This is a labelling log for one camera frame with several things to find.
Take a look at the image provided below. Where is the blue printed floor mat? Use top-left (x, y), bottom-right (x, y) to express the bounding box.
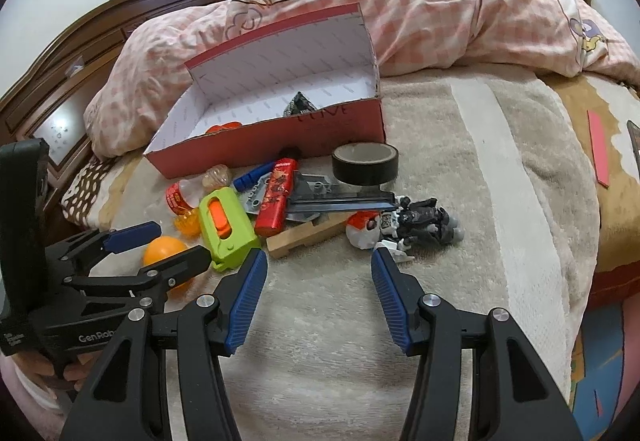
top-left (570, 306), bottom-right (640, 441)

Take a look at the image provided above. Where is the orange ball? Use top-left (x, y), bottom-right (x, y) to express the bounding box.
top-left (143, 236), bottom-right (190, 294)

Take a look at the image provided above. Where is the black patterned pouch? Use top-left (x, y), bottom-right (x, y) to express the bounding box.
top-left (282, 92), bottom-right (318, 117)

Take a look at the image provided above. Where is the dark robot figure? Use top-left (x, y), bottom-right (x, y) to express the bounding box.
top-left (346, 195), bottom-right (466, 264)

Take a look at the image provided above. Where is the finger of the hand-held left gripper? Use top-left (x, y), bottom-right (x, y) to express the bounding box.
top-left (62, 245), bottom-right (213, 309)
top-left (45, 221), bottom-right (161, 282)

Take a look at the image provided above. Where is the blue plastic cylinder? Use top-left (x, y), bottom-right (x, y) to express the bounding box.
top-left (233, 162), bottom-right (276, 193)

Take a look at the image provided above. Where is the person's left forearm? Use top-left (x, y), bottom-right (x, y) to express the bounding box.
top-left (0, 353), bottom-right (76, 441)

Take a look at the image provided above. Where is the dark wooden headboard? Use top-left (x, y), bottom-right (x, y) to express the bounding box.
top-left (0, 0), bottom-right (230, 172)

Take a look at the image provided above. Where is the person's left hand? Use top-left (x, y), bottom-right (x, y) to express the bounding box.
top-left (12, 350), bottom-right (93, 396)

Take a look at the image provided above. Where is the orange translucent spiky toy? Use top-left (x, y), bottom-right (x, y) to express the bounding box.
top-left (172, 212), bottom-right (202, 238)

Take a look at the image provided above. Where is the brown dotted pillow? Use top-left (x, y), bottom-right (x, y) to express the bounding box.
top-left (60, 154), bottom-right (131, 227)

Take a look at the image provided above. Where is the pink checked quilt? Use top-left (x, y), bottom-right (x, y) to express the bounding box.
top-left (82, 0), bottom-right (640, 159)

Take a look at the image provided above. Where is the brown printed bed sheet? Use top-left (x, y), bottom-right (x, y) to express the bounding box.
top-left (540, 71), bottom-right (640, 282)

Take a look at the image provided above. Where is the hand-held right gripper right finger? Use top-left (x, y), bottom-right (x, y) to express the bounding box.
top-left (370, 248), bottom-right (583, 441)

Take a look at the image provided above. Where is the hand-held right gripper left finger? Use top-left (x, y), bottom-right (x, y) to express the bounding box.
top-left (60, 248), bottom-right (268, 441)

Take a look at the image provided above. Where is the grey plastic building plate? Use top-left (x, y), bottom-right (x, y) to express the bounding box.
top-left (241, 174), bottom-right (346, 222)

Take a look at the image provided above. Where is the red black toy tool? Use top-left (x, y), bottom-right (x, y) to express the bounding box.
top-left (254, 157), bottom-right (300, 238)

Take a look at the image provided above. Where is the small clear plastic bottle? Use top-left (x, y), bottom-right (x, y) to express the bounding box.
top-left (166, 164), bottom-right (234, 218)

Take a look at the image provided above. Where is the green toy utility knife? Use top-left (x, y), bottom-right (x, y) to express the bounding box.
top-left (198, 187), bottom-right (262, 272)

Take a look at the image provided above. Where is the notched wooden block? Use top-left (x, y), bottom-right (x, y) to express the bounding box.
top-left (266, 214), bottom-right (351, 259)

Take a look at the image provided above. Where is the red cardboard box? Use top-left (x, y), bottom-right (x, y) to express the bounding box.
top-left (143, 2), bottom-right (387, 179)

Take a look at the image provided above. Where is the grey toy sword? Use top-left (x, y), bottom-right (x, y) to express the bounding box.
top-left (287, 191), bottom-right (398, 218)

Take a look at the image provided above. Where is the dark rectangular frame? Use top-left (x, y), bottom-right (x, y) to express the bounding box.
top-left (626, 120), bottom-right (640, 162)

